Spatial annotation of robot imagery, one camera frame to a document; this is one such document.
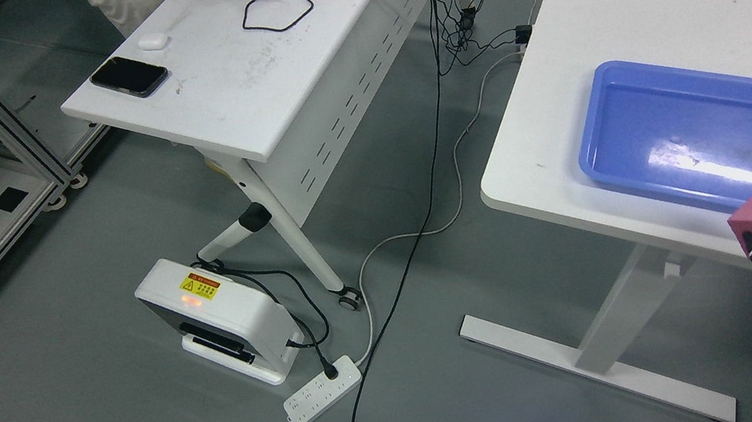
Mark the white folding desk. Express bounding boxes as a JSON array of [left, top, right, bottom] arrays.
[[45, 0, 516, 348]]

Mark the white power strip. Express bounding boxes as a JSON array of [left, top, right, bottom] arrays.
[[283, 355, 362, 422]]

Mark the blue plastic tray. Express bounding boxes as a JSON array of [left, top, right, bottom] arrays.
[[578, 60, 752, 213]]

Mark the black smartphone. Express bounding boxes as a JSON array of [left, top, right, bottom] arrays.
[[89, 57, 171, 98]]

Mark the white cable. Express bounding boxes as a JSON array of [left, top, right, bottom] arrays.
[[313, 50, 564, 369]]

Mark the white table with leg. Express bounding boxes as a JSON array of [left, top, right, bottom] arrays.
[[459, 0, 752, 422]]

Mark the long black cable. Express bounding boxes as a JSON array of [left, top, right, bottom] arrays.
[[284, 0, 498, 422]]

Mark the white heater box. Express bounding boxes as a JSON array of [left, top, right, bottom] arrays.
[[134, 259, 303, 386]]

